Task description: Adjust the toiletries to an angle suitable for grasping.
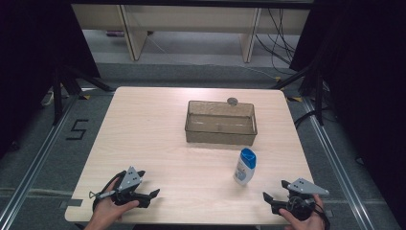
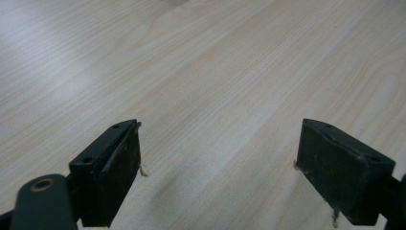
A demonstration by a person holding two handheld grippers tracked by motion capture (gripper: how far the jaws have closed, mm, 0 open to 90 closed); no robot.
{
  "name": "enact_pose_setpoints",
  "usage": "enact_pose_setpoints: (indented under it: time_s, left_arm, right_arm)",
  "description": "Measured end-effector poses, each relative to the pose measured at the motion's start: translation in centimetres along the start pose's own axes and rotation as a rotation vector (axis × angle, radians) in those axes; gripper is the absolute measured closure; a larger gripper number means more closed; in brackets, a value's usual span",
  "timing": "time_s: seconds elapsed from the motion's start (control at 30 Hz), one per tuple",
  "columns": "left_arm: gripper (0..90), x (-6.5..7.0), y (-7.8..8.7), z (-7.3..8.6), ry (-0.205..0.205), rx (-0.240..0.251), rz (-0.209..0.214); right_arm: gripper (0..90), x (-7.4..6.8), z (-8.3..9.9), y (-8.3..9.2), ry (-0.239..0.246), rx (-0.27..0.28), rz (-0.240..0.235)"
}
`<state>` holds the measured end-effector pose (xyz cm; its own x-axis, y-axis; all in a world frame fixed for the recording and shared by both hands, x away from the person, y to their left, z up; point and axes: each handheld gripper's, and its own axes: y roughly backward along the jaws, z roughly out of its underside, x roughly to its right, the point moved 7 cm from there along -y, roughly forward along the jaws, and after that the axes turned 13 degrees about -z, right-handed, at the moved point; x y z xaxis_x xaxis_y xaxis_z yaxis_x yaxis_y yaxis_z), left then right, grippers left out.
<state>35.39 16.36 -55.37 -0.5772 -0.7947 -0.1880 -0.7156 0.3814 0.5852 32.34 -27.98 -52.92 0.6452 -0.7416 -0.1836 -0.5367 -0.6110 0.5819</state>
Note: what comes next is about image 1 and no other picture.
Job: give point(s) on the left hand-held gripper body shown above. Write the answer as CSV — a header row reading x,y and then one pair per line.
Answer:
x,y
129,180

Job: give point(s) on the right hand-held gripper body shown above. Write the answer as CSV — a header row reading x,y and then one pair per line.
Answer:
x,y
301,199

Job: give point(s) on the white bottle with blue cap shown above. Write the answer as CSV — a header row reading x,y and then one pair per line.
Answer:
x,y
245,167

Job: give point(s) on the clear plastic storage box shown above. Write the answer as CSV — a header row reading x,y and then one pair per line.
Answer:
x,y
220,127

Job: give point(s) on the person's right hand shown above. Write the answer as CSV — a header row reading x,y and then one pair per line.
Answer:
x,y
311,222

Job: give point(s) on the person's left hand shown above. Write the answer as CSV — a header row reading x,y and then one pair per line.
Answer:
x,y
108,209

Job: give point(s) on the black metal stand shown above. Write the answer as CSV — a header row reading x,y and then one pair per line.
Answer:
x,y
58,96
318,96

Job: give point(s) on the round grey table grommet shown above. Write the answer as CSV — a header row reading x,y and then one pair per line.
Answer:
x,y
232,101

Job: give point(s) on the black curtain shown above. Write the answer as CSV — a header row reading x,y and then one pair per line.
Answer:
x,y
364,80
35,64

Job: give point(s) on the beige wooden desk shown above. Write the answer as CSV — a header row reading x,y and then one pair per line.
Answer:
x,y
191,17

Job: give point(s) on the aluminium floor rail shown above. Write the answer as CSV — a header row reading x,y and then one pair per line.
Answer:
x,y
335,166
35,163

